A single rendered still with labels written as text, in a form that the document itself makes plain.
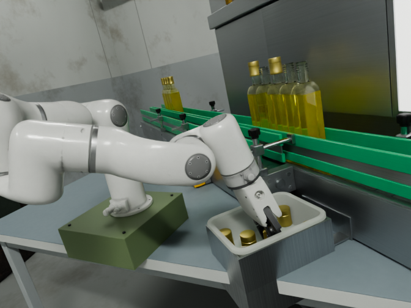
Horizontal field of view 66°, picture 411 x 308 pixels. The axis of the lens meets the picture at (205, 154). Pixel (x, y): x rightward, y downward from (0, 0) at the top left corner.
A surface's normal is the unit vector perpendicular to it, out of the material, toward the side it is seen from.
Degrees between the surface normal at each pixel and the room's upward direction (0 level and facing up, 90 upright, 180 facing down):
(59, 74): 90
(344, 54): 90
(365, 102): 90
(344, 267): 0
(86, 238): 90
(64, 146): 75
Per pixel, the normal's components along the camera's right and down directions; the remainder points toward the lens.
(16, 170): -0.25, 0.20
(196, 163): 0.27, 0.14
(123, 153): -0.39, -0.03
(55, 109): 0.66, -0.54
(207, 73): -0.48, 0.33
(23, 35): 0.86, -0.04
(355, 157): -0.91, 0.29
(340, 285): -0.21, -0.94
